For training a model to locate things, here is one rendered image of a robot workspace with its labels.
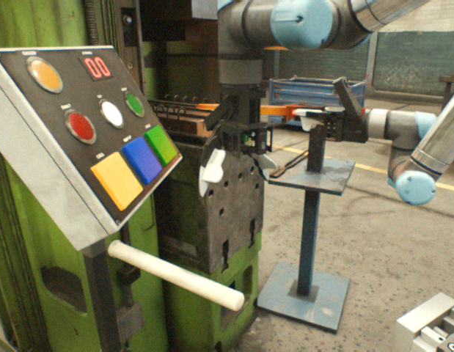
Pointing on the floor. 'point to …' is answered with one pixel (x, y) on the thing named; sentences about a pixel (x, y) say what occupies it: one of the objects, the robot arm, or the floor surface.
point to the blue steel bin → (309, 94)
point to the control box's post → (102, 295)
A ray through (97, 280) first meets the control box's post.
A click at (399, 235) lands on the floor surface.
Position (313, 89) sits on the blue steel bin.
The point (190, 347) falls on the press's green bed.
